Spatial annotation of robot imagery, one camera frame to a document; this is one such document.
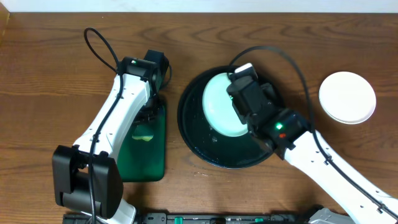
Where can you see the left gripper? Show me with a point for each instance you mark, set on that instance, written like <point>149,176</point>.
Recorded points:
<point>148,113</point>

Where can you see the green rectangular water tray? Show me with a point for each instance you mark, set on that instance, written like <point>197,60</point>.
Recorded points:
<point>141,161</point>

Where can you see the round black tray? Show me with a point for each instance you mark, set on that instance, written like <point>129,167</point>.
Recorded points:
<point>203,140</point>

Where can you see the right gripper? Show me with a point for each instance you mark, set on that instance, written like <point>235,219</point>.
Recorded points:
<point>272,89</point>

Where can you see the mint plate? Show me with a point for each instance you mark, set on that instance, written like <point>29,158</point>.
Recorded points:
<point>218,108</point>
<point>350,118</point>

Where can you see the dark green sponge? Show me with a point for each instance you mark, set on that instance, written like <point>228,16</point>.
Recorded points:
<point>143,136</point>

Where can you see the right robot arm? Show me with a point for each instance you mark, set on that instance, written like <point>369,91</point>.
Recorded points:
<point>295,140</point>

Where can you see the white plate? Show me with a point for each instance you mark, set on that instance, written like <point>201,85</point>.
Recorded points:
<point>347,93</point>

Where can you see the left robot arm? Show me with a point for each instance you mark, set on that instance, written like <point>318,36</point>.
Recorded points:
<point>85,175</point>

